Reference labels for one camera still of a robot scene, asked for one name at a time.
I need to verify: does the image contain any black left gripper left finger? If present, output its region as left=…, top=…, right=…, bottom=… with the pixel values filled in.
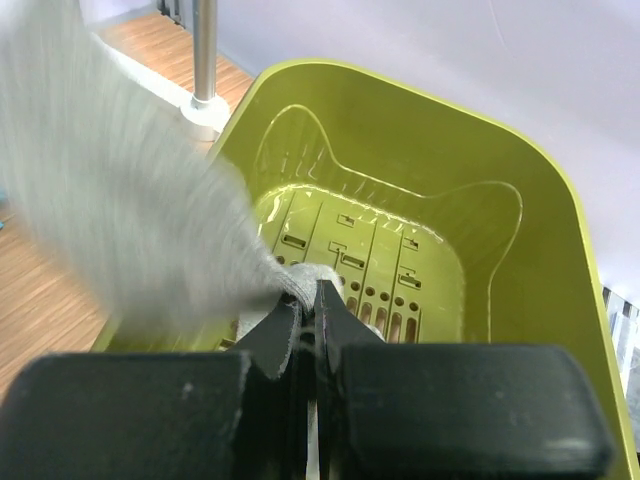
left=1, top=300, right=306, bottom=479

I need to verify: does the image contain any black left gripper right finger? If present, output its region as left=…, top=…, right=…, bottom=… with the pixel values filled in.
left=314, top=281, right=614, bottom=479

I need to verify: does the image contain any green plastic basket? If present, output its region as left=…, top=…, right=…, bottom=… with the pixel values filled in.
left=92, top=58, right=640, bottom=480

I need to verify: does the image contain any white clothes rack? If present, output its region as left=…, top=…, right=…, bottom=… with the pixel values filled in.
left=105, top=0, right=230, bottom=142

